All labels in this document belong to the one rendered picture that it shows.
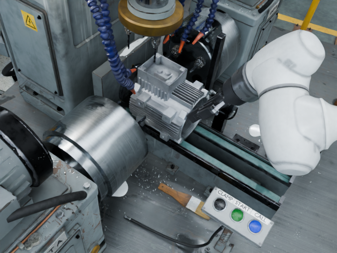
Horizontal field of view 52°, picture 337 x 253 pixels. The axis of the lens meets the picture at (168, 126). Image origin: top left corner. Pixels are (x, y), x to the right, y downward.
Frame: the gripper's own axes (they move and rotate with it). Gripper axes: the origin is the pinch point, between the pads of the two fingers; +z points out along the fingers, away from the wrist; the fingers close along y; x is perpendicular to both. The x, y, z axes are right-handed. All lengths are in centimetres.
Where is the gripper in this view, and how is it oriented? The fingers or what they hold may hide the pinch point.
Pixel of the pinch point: (197, 114)
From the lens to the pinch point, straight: 102.5
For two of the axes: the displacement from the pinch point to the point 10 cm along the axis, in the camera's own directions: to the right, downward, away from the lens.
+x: 6.7, 7.3, 1.3
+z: -4.9, 3.1, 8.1
